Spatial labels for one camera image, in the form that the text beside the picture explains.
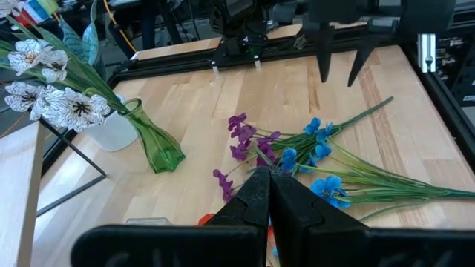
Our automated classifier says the red plastic cup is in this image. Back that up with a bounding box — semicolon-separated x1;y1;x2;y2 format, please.
13;10;36;27

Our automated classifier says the blue artificial flower bunch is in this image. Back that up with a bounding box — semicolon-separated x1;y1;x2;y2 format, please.
270;116;475;260

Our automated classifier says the green glass vase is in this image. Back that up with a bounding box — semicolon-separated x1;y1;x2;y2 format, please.
117;97;186;174

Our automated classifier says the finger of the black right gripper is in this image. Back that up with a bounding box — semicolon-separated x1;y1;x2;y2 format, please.
314;22;336;84
347;19;400;88

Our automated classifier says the silver aluminium bracket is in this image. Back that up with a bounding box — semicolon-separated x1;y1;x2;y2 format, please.
416;33;437;73

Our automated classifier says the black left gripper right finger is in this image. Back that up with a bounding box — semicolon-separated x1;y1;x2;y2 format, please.
269;165;475;267

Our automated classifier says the green plastic cup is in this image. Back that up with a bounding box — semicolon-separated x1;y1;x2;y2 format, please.
36;0;60;16

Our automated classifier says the black aluminium table frame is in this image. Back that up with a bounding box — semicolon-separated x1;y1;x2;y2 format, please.
107;22;475;168

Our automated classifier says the white artificial flower bunch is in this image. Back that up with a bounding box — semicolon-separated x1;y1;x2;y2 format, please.
0;0;129;134

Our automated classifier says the yellow extension cable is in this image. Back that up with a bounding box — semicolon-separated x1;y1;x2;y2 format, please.
102;0;137;53

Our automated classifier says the blue plastic cup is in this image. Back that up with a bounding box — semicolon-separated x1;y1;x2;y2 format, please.
22;0;51;23

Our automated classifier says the purple artificial flower bunch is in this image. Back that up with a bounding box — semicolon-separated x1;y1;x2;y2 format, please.
212;96;395;204

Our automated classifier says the clear cut-glass vase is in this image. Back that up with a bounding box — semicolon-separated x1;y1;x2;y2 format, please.
125;217;174;226

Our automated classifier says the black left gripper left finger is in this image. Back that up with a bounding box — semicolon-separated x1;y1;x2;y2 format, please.
70;166;271;267

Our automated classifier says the green plant in white pot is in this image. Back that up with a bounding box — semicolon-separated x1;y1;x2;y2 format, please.
59;0;139;153

